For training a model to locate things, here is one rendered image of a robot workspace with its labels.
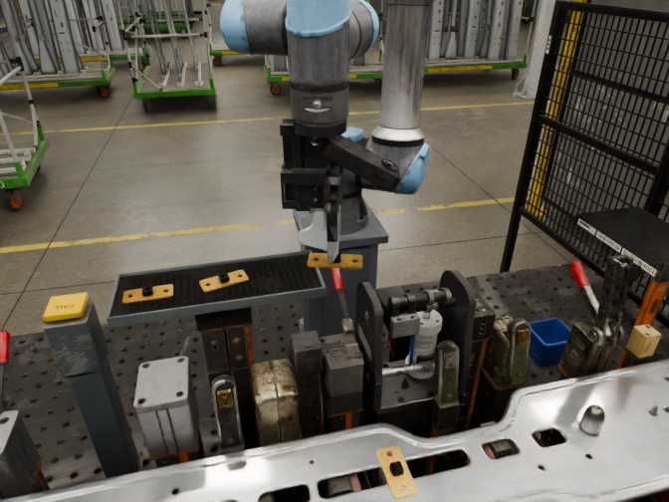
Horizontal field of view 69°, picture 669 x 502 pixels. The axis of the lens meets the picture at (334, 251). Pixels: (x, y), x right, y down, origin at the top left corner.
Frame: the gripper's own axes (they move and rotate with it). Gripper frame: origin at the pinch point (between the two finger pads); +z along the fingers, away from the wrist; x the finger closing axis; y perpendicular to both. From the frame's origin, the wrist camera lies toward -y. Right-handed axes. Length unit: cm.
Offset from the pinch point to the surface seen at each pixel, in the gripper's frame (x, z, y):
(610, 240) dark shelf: -55, 26, -71
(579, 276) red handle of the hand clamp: -19, 15, -47
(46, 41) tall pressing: -643, 55, 443
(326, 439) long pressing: 11.6, 28.4, 0.8
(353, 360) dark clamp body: 1.0, 20.9, -3.2
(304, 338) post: -1.7, 18.8, 5.6
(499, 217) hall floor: -274, 128, -107
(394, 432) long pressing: 9.5, 28.4, -10.3
